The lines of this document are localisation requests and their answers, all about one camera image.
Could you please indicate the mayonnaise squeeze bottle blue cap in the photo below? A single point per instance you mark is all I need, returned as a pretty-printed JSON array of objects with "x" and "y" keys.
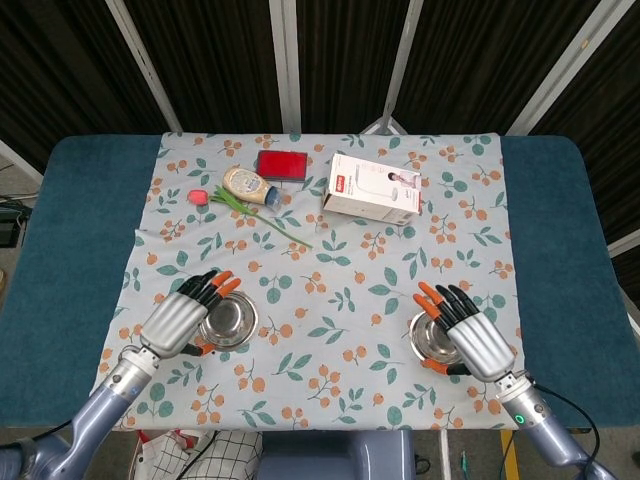
[{"x": 245, "y": 185}]

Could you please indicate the dark pleated curtain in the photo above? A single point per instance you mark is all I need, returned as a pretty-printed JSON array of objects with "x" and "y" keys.
[{"x": 225, "y": 60}]

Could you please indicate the right robot arm grey-blue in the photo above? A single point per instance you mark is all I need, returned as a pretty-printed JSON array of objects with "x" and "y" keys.
[{"x": 540, "y": 425}]

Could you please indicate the stainless steel bowl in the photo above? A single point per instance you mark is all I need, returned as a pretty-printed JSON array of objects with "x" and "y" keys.
[
  {"x": 230, "y": 322},
  {"x": 432, "y": 342}
]

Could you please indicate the floral tablecloth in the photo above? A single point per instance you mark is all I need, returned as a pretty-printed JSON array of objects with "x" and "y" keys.
[{"x": 325, "y": 300}]

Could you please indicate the grey-blue robot torso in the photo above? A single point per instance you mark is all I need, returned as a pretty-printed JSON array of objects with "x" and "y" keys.
[{"x": 335, "y": 457}]

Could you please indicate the white cardboard product box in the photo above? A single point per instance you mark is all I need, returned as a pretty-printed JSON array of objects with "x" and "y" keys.
[{"x": 370, "y": 192}]

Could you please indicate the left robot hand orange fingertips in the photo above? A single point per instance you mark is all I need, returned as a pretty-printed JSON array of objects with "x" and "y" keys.
[{"x": 172, "y": 322}]

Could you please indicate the artificial pink tulip green stem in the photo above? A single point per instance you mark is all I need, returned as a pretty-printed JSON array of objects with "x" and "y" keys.
[{"x": 197, "y": 196}]

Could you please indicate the black white checkered bag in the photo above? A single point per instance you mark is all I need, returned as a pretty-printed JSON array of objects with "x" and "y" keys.
[{"x": 225, "y": 455}]

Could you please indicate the red stamp pad black case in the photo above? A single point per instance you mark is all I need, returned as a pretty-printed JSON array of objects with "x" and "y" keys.
[{"x": 281, "y": 165}]

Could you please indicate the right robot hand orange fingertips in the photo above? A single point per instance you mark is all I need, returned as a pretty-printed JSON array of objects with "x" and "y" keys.
[{"x": 482, "y": 345}]

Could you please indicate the white frame post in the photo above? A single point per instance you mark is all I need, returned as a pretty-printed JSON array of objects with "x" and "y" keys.
[
  {"x": 20, "y": 162},
  {"x": 625, "y": 245},
  {"x": 145, "y": 70},
  {"x": 287, "y": 65},
  {"x": 560, "y": 70},
  {"x": 400, "y": 75}
]

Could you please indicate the teal table cover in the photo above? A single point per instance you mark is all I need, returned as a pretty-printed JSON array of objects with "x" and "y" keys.
[{"x": 75, "y": 225}]

